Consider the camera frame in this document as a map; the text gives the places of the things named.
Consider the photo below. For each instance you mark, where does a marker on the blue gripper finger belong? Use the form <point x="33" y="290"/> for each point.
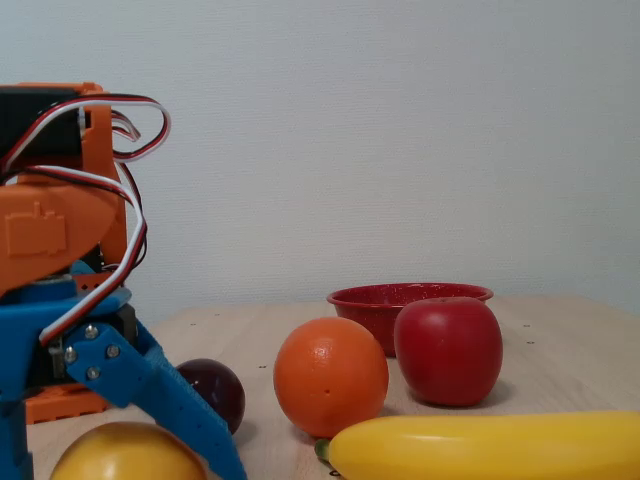
<point x="150" y="380"/>
<point x="12" y="440"/>

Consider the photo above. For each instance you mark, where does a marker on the yellow orange toy peach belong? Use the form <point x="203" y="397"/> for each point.
<point x="125" y="455"/>

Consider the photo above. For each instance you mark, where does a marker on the orange robot base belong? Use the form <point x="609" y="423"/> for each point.
<point x="55" y="402"/>

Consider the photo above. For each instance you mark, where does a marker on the red speckled enamel bowl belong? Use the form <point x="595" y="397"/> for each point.
<point x="365" y="310"/>

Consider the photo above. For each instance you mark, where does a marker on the dark purple toy plum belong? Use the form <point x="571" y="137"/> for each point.
<point x="220" y="390"/>

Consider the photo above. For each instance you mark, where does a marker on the toy orange fruit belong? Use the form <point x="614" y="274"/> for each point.
<point x="330" y="375"/>

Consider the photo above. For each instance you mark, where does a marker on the red toy apple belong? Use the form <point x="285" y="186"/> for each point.
<point x="447" y="350"/>

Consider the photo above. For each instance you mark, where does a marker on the yellow toy banana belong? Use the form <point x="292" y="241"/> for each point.
<point x="475" y="445"/>

